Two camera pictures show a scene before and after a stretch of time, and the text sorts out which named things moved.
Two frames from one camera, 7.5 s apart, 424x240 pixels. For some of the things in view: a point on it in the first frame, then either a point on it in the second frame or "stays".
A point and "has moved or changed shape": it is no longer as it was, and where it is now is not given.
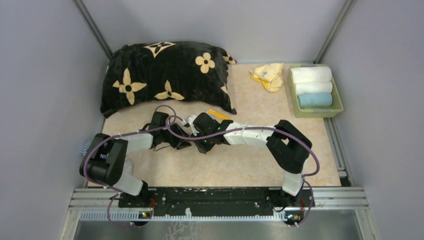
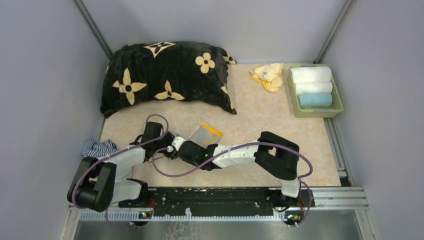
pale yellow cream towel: [269, 75] stays
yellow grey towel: [217, 116] has moved or changed shape
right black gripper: [203, 148] → [192, 162]
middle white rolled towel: [313, 87] stays
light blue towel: [315, 99] stays
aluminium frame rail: [102, 199] stays
